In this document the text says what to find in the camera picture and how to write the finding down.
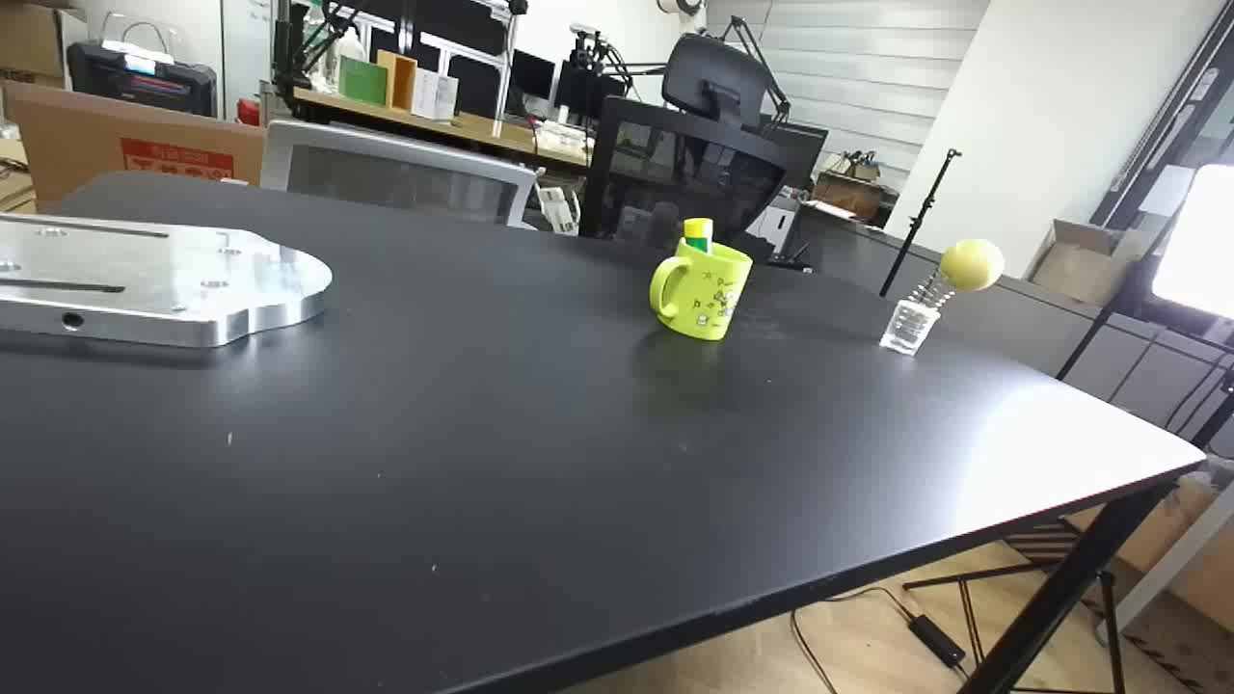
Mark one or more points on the yellow object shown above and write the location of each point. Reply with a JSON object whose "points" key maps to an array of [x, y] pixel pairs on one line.
{"points": [[699, 231]]}

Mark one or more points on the yellow-green plastic mug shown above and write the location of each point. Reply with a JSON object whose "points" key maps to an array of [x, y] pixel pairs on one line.
{"points": [[697, 292]]}

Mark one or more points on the black office chair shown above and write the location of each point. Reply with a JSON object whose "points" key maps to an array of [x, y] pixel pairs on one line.
{"points": [[708, 151]]}

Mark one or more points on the wooden desk with items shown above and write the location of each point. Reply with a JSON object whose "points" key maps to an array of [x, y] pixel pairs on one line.
{"points": [[498, 136]]}

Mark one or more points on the yellow ball on stick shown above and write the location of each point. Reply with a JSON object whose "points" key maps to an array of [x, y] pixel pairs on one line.
{"points": [[969, 265]]}

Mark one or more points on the grey framed panel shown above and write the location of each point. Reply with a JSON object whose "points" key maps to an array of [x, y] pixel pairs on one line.
{"points": [[388, 171]]}

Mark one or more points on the black thin pole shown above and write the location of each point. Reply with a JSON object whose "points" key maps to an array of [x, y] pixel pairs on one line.
{"points": [[921, 222]]}

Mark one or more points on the black table leg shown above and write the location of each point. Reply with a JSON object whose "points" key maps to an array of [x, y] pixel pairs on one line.
{"points": [[1062, 592]]}

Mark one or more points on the bright studio light panel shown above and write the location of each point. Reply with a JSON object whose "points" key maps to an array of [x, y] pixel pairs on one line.
{"points": [[1196, 265]]}

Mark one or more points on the black case on box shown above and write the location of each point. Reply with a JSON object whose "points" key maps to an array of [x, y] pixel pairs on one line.
{"points": [[123, 74]]}

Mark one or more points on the brown cardboard box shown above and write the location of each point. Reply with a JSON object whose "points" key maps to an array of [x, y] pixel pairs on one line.
{"points": [[76, 136]]}

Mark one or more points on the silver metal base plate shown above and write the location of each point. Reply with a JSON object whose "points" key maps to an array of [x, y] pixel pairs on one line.
{"points": [[154, 284]]}

